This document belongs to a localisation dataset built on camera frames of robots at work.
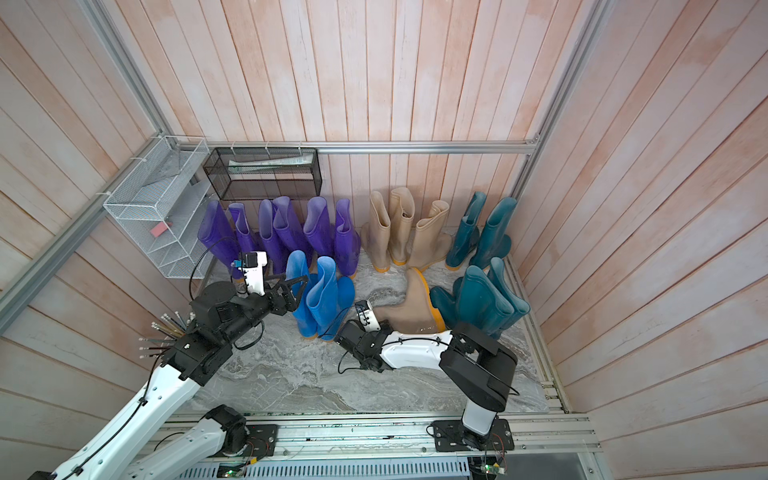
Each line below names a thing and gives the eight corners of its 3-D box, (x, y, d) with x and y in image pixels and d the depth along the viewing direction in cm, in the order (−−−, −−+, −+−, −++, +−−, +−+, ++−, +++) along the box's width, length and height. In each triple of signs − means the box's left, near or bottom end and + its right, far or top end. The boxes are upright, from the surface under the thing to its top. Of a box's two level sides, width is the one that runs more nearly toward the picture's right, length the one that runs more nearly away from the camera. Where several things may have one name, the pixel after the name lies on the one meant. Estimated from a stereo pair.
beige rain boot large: (375, 279, 108) (374, 228, 87) (361, 240, 120) (357, 187, 99) (392, 275, 109) (395, 223, 88) (376, 237, 121) (376, 184, 100)
